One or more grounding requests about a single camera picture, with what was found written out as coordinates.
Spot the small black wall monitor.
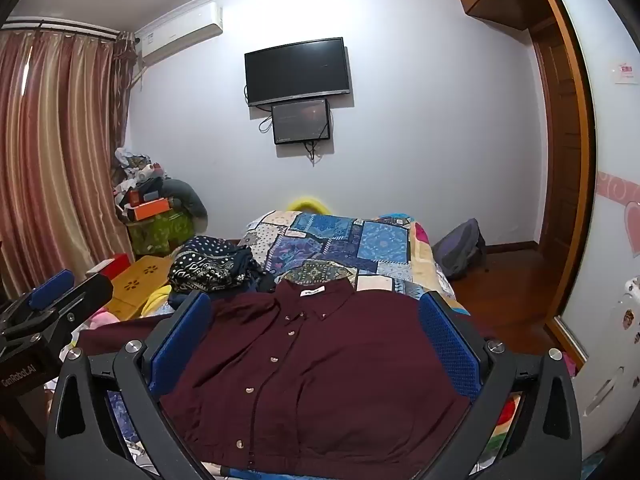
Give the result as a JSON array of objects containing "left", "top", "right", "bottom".
[{"left": 271, "top": 98, "right": 333, "bottom": 146}]

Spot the yellow wooden lap table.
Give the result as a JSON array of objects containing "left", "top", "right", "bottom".
[{"left": 106, "top": 255, "right": 174, "bottom": 322}]

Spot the pile of household clutter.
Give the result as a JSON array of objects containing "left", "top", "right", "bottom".
[{"left": 112, "top": 147, "right": 168, "bottom": 211}]

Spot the grey purple backpack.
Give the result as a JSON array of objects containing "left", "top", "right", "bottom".
[{"left": 432, "top": 218, "right": 488, "bottom": 281}]

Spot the white plastic appliance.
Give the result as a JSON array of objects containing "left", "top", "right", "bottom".
[{"left": 569, "top": 275, "right": 640, "bottom": 461}]

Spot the orange box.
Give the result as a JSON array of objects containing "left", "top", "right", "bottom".
[{"left": 131, "top": 199, "right": 172, "bottom": 222}]

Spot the black wall television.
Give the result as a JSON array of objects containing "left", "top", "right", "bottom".
[{"left": 244, "top": 37, "right": 351, "bottom": 107}]

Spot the yellow plastic object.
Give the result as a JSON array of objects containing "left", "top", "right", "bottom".
[{"left": 287, "top": 196, "right": 334, "bottom": 217}]

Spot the green patterned bag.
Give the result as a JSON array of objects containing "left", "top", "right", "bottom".
[{"left": 126, "top": 210, "right": 197, "bottom": 257}]

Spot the striped pink curtain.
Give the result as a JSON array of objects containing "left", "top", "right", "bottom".
[{"left": 0, "top": 30, "right": 137, "bottom": 306}]

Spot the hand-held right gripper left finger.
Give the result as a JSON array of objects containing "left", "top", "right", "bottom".
[{"left": 44, "top": 291, "right": 221, "bottom": 480}]

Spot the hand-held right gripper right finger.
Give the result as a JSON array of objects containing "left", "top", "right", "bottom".
[{"left": 417, "top": 290, "right": 585, "bottom": 480}]

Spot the dark curtain rod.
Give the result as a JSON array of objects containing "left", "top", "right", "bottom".
[{"left": 0, "top": 17, "right": 138, "bottom": 43}]

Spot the pink plush toy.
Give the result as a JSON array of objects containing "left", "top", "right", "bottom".
[{"left": 89, "top": 307, "right": 117, "bottom": 330}]

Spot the red box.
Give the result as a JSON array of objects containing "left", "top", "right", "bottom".
[{"left": 86, "top": 254, "right": 132, "bottom": 280}]

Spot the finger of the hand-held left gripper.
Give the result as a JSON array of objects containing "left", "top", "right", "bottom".
[
  {"left": 10, "top": 269, "right": 76, "bottom": 317},
  {"left": 30, "top": 274, "right": 115, "bottom": 333}
]

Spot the wooden door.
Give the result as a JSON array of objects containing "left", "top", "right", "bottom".
[{"left": 529, "top": 0, "right": 599, "bottom": 366}]

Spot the patchwork quilt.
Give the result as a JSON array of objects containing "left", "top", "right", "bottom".
[{"left": 105, "top": 209, "right": 523, "bottom": 480}]

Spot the pink wall sticker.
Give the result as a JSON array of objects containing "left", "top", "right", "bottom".
[{"left": 609, "top": 61, "right": 640, "bottom": 84}]

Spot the maroon button-up shirt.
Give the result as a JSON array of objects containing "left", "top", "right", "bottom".
[{"left": 77, "top": 280, "right": 473, "bottom": 467}]

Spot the white air conditioner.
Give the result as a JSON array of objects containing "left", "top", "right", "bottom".
[{"left": 136, "top": 1, "right": 224, "bottom": 67}]

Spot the pile of dark patterned clothes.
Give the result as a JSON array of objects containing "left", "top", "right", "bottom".
[{"left": 167, "top": 236, "right": 277, "bottom": 311}]

